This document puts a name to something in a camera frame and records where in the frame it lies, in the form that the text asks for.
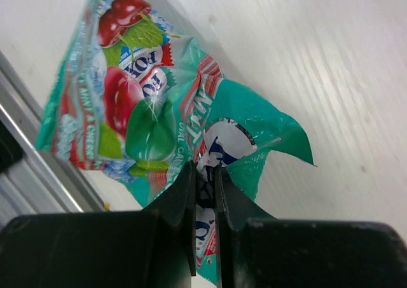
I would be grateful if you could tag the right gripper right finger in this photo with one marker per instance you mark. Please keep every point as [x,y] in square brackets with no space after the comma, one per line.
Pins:
[255,249]

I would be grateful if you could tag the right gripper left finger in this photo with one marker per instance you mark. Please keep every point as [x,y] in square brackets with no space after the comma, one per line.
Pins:
[152,247]

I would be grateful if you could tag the green Fox's candy bag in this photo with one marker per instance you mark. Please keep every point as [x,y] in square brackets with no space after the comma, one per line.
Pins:
[137,100]

